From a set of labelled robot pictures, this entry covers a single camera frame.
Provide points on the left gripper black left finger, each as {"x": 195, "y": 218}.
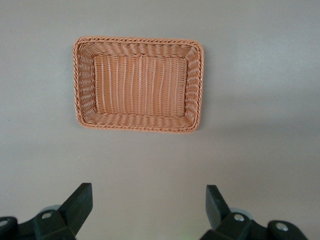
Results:
{"x": 75, "y": 207}

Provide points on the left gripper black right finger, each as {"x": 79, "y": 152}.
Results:
{"x": 217, "y": 210}

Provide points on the brown wicker basket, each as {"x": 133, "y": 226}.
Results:
{"x": 140, "y": 87}

